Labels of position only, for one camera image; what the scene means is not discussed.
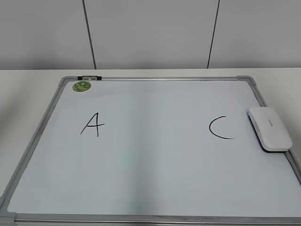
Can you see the white whiteboard with grey frame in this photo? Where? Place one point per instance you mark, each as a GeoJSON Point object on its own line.
{"type": "Point", "coordinates": [153, 151]}

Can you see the round green magnet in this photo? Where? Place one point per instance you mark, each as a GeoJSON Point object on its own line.
{"type": "Point", "coordinates": [81, 86]}

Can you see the white rectangular board eraser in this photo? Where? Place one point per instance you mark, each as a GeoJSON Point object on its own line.
{"type": "Point", "coordinates": [270, 130]}

